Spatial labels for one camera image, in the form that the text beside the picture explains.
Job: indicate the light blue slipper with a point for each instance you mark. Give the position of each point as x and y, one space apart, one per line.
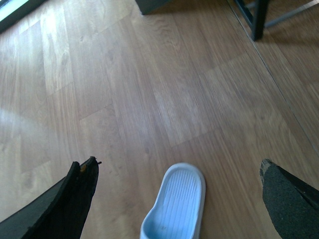
178 208

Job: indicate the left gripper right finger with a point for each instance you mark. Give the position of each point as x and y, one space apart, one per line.
292 204

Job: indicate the black metal shoe rack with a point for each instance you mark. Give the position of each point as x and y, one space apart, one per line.
255 14

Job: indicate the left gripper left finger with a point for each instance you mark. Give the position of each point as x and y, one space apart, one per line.
61 211

